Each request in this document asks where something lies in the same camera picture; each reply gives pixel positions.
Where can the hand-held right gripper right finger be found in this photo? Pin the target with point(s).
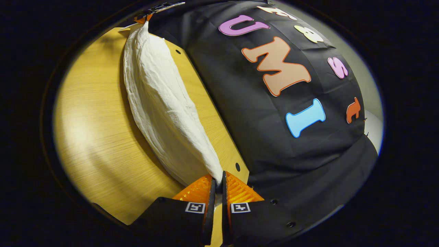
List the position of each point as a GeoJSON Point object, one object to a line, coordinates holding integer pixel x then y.
{"type": "Point", "coordinates": [224, 209]}

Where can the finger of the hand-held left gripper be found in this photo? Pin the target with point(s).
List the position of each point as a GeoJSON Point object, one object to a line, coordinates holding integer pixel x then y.
{"type": "Point", "coordinates": [144, 18]}

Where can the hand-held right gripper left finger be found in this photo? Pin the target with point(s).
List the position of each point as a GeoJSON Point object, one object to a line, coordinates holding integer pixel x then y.
{"type": "Point", "coordinates": [210, 209]}

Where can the white jeans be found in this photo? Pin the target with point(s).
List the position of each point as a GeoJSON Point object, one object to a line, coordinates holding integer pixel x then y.
{"type": "Point", "coordinates": [164, 103]}

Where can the black backdrop cloth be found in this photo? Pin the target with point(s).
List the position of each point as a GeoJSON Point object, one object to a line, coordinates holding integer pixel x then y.
{"type": "Point", "coordinates": [257, 144]}

